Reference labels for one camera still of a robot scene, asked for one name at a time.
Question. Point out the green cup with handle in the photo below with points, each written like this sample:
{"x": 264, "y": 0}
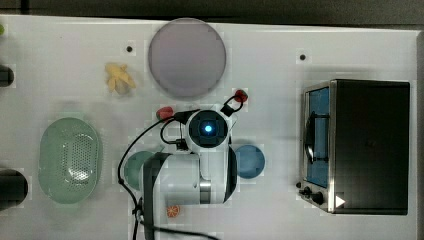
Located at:
{"x": 133, "y": 166}

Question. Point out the black cylinder mount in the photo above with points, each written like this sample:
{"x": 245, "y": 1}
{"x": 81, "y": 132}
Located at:
{"x": 13, "y": 188}
{"x": 6, "y": 76}

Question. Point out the black cylinder upper mount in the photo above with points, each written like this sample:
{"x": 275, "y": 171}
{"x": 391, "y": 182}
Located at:
{"x": 6, "y": 76}

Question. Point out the plush strawberry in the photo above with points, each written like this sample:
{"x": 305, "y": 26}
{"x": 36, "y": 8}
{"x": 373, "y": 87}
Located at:
{"x": 164, "y": 112}

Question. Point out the black cylinder lower mount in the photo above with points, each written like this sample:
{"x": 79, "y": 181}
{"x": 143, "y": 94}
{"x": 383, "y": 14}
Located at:
{"x": 13, "y": 188}

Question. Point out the green plastic strainer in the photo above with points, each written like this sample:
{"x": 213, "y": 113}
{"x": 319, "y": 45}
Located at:
{"x": 69, "y": 158}

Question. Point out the yellow plush banana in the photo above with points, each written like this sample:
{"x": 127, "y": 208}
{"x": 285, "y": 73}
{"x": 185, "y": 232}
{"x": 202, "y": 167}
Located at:
{"x": 118, "y": 73}

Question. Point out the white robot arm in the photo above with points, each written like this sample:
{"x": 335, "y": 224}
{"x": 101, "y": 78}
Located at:
{"x": 203, "y": 170}

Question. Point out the plush orange slice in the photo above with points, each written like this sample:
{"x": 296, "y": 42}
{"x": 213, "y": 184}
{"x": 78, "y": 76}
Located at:
{"x": 173, "y": 211}

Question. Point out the small red plush fruit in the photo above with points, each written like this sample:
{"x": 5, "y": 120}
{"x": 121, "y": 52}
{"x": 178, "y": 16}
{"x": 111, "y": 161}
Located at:
{"x": 240, "y": 96}

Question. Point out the blue cup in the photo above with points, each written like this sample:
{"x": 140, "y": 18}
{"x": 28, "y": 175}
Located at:
{"x": 250, "y": 161}

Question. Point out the grey round plate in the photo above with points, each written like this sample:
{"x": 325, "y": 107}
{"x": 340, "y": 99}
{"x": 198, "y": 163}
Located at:
{"x": 187, "y": 58}

